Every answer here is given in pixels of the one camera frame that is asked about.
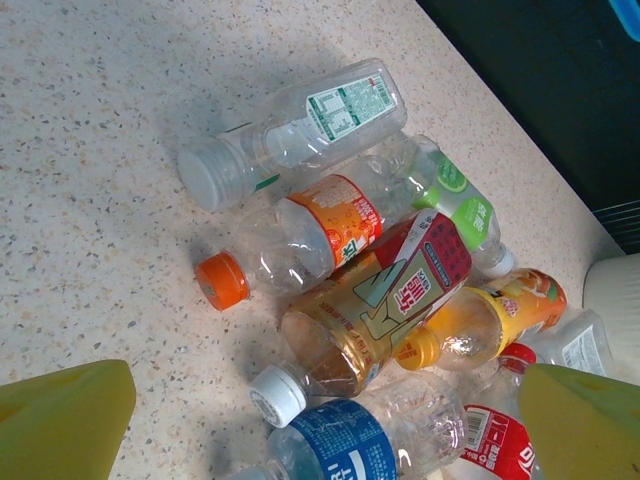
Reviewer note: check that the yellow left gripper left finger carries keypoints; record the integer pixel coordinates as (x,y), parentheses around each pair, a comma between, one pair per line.
(55,425)

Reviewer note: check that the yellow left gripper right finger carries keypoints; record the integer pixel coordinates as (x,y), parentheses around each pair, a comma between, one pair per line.
(590,430)

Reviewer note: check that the square clear bottle white label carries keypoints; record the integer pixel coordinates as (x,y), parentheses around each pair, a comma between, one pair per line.
(582,347)

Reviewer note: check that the cola bottle red label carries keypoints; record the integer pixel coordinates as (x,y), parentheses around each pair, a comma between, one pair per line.
(490,440)

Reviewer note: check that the orange juice bottle yellow cap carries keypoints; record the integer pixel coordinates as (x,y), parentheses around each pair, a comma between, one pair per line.
(520,305)

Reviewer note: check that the blue small packet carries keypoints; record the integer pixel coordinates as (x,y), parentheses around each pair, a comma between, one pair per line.
(340,440)

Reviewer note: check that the white plastic bin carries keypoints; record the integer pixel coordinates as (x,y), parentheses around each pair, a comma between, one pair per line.
(617,300)

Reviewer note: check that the red snack packet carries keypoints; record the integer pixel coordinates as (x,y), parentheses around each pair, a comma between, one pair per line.
(390,300)

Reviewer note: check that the clear bottle lime green label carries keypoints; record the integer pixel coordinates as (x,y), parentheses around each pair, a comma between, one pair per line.
(465,210)

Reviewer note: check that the orange cap soda bottle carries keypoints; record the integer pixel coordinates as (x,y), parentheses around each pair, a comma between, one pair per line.
(300,240)

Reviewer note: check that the clear bottle green white label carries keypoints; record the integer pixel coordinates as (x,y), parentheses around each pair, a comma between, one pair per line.
(300,130)

